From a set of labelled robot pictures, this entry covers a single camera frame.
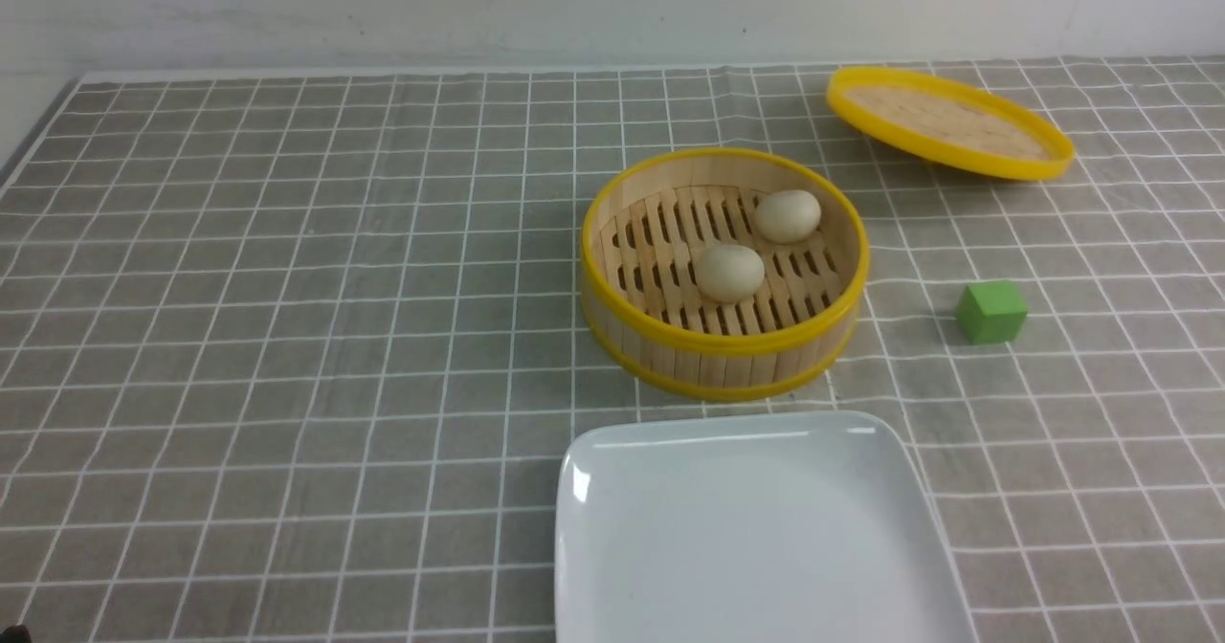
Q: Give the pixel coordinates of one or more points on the white steamed bun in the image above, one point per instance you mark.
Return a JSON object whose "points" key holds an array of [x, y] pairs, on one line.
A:
{"points": [[729, 274], [788, 217]]}

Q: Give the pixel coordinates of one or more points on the white square plate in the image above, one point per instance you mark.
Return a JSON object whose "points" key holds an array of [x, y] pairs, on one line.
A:
{"points": [[775, 527]]}

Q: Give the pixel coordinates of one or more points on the yellow bamboo steamer basket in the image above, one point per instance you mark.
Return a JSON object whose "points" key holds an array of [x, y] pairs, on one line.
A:
{"points": [[637, 245]]}

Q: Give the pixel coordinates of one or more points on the grey checkered tablecloth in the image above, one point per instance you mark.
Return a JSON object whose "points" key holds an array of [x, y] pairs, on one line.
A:
{"points": [[299, 358]]}

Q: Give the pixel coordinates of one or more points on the green cube block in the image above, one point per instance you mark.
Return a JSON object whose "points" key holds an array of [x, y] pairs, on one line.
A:
{"points": [[991, 312]]}

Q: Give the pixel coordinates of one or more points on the yellow bamboo steamer lid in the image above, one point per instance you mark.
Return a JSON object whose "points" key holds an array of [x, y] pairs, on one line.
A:
{"points": [[950, 123]]}

